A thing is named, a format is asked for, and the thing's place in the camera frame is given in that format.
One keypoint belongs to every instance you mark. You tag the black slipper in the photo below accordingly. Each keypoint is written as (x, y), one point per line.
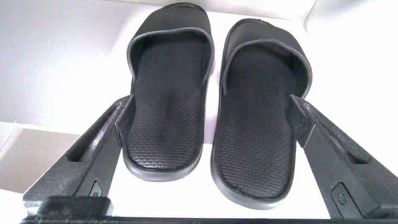
(168, 93)
(261, 121)

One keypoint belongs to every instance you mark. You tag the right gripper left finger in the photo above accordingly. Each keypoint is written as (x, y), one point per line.
(99, 161)

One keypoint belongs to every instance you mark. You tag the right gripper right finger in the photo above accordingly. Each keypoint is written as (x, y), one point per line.
(335, 168)

